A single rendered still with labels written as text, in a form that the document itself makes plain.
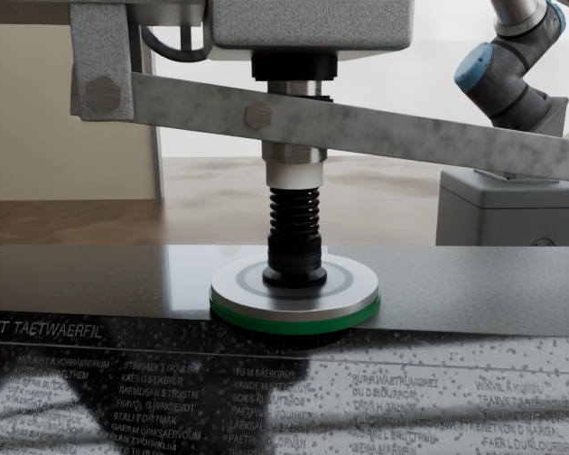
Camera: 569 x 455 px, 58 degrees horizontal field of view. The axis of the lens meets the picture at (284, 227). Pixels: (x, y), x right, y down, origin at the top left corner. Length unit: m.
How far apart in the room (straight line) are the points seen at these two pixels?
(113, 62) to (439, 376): 0.46
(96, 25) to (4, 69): 5.56
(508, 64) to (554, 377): 1.24
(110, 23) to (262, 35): 0.14
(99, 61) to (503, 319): 0.52
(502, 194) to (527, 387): 1.07
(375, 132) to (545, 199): 1.16
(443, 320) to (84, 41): 0.48
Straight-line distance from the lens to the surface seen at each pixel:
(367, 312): 0.61
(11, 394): 0.69
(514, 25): 1.73
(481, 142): 0.64
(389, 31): 0.53
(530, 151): 0.68
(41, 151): 5.99
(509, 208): 1.65
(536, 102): 1.77
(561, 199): 1.72
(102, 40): 0.53
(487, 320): 0.66
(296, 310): 0.56
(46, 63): 5.90
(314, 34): 0.51
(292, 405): 0.58
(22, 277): 0.84
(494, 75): 1.71
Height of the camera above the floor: 1.13
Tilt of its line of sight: 15 degrees down
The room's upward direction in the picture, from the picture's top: straight up
